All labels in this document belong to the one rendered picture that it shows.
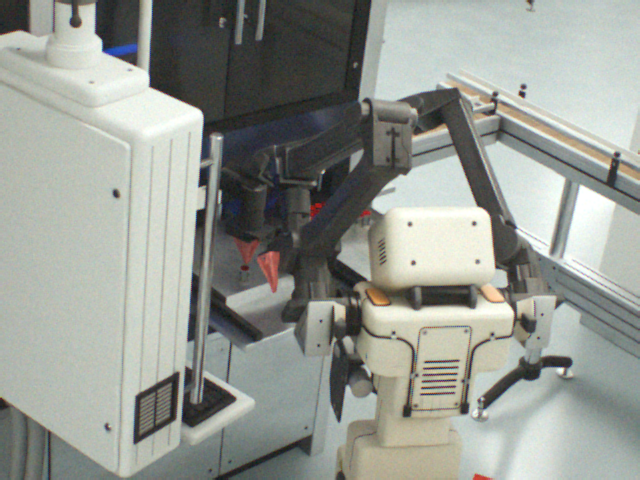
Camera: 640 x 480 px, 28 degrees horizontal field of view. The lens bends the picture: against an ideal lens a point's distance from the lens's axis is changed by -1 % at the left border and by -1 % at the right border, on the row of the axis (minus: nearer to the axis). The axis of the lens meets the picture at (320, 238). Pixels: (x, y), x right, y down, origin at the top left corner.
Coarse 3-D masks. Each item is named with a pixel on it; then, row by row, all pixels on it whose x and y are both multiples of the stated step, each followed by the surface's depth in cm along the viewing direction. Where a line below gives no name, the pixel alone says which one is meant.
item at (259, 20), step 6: (258, 0) 285; (264, 0) 286; (258, 6) 286; (264, 6) 286; (258, 12) 287; (264, 12) 287; (246, 18) 292; (258, 18) 287; (252, 24) 290; (258, 24) 288; (258, 30) 289; (258, 36) 289
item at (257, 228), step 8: (240, 208) 291; (264, 208) 291; (240, 216) 291; (248, 216) 290; (256, 216) 290; (232, 224) 293; (240, 224) 292; (248, 224) 291; (256, 224) 291; (264, 224) 295; (248, 232) 291; (256, 232) 291; (264, 232) 292; (272, 232) 293
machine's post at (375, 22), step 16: (384, 0) 321; (368, 16) 320; (384, 16) 323; (368, 32) 322; (368, 48) 325; (368, 64) 327; (368, 80) 330; (368, 96) 333; (352, 160) 340; (336, 176) 346; (320, 384) 375; (320, 400) 378; (320, 416) 382; (320, 432) 386; (304, 448) 389; (320, 448) 390
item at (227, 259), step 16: (224, 224) 327; (224, 240) 319; (272, 240) 315; (224, 256) 313; (240, 256) 313; (256, 256) 314; (192, 272) 298; (224, 272) 306; (256, 272) 308; (224, 288) 300; (240, 288) 301; (256, 288) 296; (240, 304) 295
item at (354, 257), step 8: (368, 208) 338; (376, 216) 336; (352, 232) 330; (360, 232) 331; (344, 240) 326; (352, 240) 327; (360, 240) 327; (344, 248) 323; (352, 248) 323; (360, 248) 324; (368, 248) 324; (344, 256) 319; (352, 256) 320; (360, 256) 320; (368, 256) 320; (336, 264) 312; (344, 264) 310; (352, 264) 316; (360, 264) 317; (368, 264) 317; (352, 272) 308; (360, 272) 313; (368, 272) 314; (360, 280) 306; (368, 280) 305
